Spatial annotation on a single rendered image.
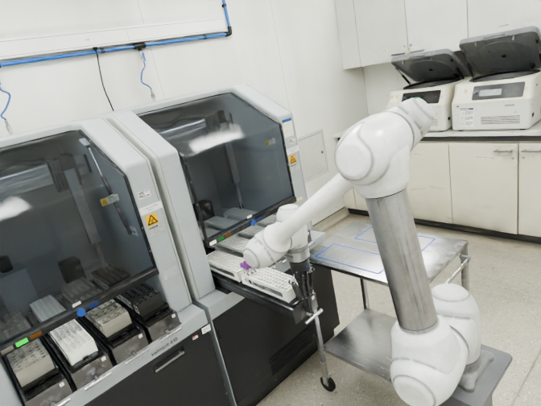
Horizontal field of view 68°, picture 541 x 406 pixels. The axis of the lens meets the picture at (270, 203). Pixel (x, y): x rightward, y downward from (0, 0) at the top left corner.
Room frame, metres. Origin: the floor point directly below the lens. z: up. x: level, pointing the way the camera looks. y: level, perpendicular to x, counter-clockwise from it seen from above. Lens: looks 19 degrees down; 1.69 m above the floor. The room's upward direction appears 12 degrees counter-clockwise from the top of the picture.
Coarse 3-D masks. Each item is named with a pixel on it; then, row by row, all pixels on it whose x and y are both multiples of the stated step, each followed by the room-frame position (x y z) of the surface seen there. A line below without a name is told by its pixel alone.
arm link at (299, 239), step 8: (280, 208) 1.34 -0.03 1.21; (288, 208) 1.32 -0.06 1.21; (296, 208) 1.32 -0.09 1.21; (280, 216) 1.31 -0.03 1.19; (288, 216) 1.30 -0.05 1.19; (296, 232) 1.28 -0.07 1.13; (304, 232) 1.31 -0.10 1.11; (296, 240) 1.28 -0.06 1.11; (304, 240) 1.31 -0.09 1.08; (296, 248) 1.30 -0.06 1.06
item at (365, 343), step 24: (336, 240) 1.80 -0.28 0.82; (360, 240) 1.74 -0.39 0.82; (432, 240) 1.60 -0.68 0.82; (456, 240) 1.55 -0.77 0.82; (336, 264) 1.56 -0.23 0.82; (360, 264) 1.52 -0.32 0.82; (432, 264) 1.40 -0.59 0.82; (312, 312) 1.69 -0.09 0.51; (336, 336) 1.77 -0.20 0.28; (360, 336) 1.73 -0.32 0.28; (384, 336) 1.69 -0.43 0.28; (360, 360) 1.56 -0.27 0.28; (384, 360) 1.53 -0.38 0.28
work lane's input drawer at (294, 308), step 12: (216, 276) 1.71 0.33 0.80; (228, 288) 1.65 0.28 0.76; (240, 288) 1.57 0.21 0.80; (252, 288) 1.51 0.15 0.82; (252, 300) 1.51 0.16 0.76; (264, 300) 1.44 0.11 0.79; (276, 300) 1.40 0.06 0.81; (300, 300) 1.35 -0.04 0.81; (312, 300) 1.38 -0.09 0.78; (288, 312) 1.33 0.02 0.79; (300, 312) 1.34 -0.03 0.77
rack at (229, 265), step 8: (208, 256) 1.84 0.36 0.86; (216, 256) 1.81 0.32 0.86; (224, 256) 1.79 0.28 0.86; (232, 256) 1.77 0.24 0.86; (216, 264) 1.72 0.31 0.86; (224, 264) 1.70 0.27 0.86; (232, 264) 1.68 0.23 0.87; (224, 272) 1.73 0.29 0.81; (232, 272) 1.63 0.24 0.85; (240, 272) 1.61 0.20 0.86; (240, 280) 1.60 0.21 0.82
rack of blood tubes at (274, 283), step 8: (256, 272) 1.56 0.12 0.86; (264, 272) 1.54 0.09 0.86; (272, 272) 1.53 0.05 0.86; (280, 272) 1.51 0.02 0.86; (256, 280) 1.49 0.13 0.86; (264, 280) 1.48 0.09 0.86; (272, 280) 1.46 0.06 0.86; (280, 280) 1.45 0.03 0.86; (288, 280) 1.45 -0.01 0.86; (256, 288) 1.50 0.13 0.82; (264, 288) 1.50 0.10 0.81; (272, 288) 1.42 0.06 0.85; (280, 288) 1.39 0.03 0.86; (288, 288) 1.37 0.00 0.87; (280, 296) 1.39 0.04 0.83; (288, 296) 1.35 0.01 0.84
